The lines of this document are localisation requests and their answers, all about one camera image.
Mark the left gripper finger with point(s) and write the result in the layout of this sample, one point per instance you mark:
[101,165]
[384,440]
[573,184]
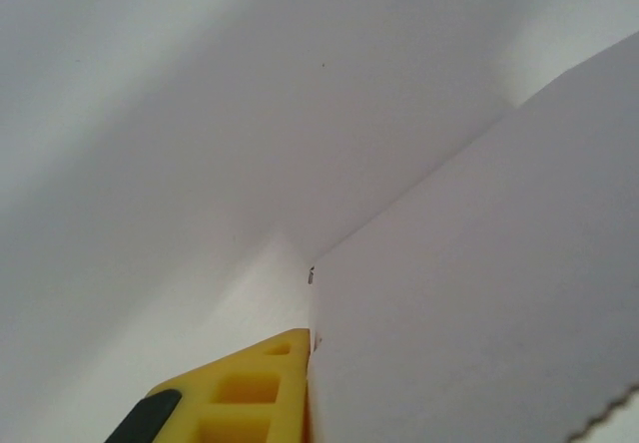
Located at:
[239,393]

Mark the white cardboard box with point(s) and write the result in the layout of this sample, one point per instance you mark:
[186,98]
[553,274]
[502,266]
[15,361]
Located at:
[474,273]

